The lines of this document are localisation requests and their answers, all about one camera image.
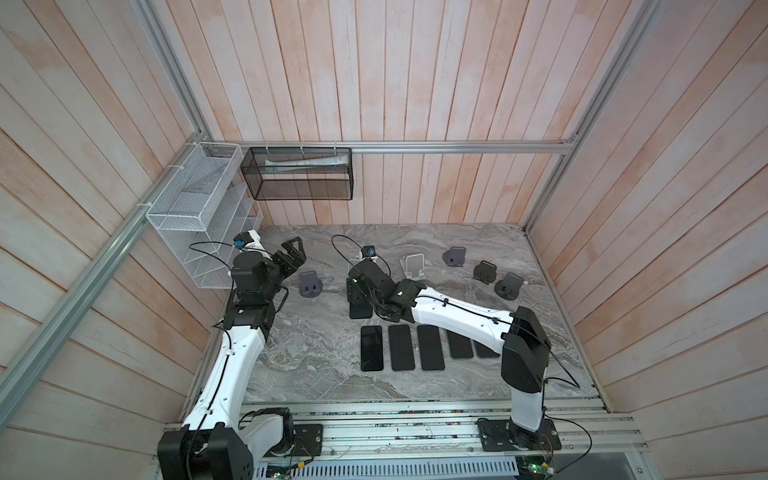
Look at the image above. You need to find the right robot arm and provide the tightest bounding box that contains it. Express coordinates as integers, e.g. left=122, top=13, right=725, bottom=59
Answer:
left=348, top=258, right=551, bottom=433

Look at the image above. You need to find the front middle black stand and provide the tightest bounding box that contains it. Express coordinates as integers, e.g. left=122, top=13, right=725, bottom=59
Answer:
left=494, top=272, right=525, bottom=301

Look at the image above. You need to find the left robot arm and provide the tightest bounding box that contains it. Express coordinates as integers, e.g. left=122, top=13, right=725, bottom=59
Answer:
left=157, top=231, right=306, bottom=479

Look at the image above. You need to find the purple grey phone stand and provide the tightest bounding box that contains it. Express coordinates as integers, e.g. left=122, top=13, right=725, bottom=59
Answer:
left=442, top=246, right=467, bottom=267

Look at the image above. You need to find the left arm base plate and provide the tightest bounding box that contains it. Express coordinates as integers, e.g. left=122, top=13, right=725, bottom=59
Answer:
left=265, top=424, right=324, bottom=458

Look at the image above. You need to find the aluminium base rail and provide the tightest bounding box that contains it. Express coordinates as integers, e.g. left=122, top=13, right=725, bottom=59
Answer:
left=149, top=398, right=649, bottom=464

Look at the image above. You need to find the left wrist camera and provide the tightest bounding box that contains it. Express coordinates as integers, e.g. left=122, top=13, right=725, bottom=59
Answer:
left=233, top=230, right=269, bottom=256

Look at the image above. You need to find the white back middle stand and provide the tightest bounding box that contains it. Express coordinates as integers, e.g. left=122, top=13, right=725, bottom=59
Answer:
left=400, top=253, right=426, bottom=281

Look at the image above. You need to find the front right black stand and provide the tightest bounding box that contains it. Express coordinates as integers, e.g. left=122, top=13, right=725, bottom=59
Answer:
left=473, top=260, right=497, bottom=285

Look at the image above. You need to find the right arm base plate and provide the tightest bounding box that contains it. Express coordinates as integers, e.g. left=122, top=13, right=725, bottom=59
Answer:
left=476, top=418, right=562, bottom=452

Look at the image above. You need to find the black mesh basket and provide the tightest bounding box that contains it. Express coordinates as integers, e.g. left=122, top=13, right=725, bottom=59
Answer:
left=240, top=146, right=354, bottom=201

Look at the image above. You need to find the white wire shelf rack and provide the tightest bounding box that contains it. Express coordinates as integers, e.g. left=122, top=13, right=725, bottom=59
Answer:
left=147, top=142, right=263, bottom=290

